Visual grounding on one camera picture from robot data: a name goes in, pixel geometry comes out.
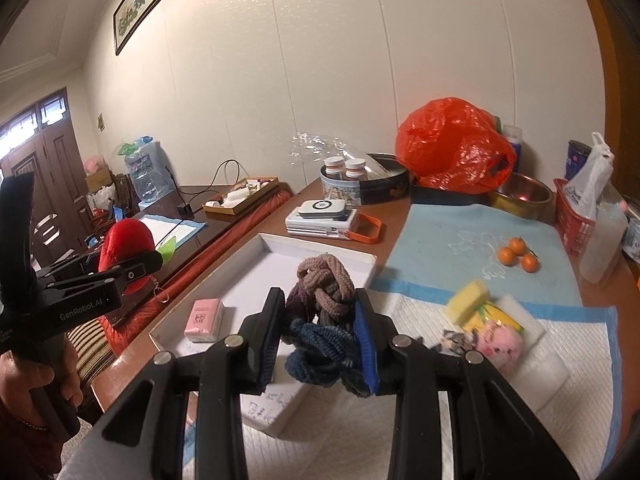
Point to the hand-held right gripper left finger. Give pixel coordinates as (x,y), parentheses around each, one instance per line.
(265,340)

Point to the white folded cloth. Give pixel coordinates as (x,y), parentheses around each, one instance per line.
(530,317)

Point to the red plush apple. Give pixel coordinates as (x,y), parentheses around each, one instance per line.
(125,240)

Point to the striped cloth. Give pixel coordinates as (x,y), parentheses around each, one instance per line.
(92,350)

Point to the clear plastic bottle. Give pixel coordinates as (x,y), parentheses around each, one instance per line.
(602,245)

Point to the small orange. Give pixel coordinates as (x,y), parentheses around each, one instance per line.
(506,256)
(517,246)
(529,262)

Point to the cardboard box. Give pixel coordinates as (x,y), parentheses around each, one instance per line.
(100,181)

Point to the white plastic bag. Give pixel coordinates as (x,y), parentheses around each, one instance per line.
(592,180)

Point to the orange plastic bag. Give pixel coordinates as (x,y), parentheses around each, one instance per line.
(450,145)

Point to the white pill bottle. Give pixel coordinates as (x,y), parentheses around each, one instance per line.
(334,167)
(355,170)

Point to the pink plush pig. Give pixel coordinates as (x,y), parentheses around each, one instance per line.
(500,347)

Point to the blue water jug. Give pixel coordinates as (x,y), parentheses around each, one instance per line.
(147,170)

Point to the yellow sponge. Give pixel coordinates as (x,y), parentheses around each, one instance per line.
(467,300)

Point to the white shallow box tray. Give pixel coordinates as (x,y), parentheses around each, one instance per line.
(280,265)

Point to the black power adapter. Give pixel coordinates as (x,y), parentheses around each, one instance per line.
(186,208)

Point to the light blue mat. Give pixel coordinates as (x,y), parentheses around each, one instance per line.
(450,250)

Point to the wooden tray of small items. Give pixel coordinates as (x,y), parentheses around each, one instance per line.
(240,195)

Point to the white pad blue border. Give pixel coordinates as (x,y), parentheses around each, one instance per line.
(575,410)
(175,230)

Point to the orange-red table cloth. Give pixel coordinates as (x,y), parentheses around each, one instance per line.
(220,255)

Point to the camouflage cloth band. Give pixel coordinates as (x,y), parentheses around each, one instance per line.
(452,342)

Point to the red plastic basket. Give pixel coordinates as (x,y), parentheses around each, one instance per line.
(570,225)

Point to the person's left forearm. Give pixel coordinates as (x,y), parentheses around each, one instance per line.
(25,452)

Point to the pink tissue packet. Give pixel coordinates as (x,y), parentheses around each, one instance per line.
(204,320)

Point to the wall switch plate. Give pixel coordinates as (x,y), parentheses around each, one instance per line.
(100,122)

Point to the person's left hand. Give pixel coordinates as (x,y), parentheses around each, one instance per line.
(20,375)

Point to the yellow tissue packet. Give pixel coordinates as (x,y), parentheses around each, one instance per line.
(500,317)

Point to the brown wooden door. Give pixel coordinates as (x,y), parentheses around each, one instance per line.
(55,160)

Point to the clear plastic wrap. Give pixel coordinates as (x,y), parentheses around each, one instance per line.
(320,145)

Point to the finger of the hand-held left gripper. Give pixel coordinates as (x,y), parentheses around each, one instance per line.
(131,269)

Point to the round printed tin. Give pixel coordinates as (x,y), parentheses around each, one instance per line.
(380,187)

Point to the blue can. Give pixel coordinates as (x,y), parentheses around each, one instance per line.
(579,160)

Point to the framed wall picture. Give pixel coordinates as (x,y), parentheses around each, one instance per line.
(147,7)

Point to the metal bowl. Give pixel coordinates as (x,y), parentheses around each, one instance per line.
(522,195)

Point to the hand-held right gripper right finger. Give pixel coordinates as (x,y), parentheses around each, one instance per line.
(365,355)

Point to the black pan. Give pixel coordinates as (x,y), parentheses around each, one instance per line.
(450,197)

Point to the blue bottle white cap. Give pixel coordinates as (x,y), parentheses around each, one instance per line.
(512,140)

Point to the small white grey device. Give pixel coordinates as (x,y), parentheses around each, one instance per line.
(322,208)

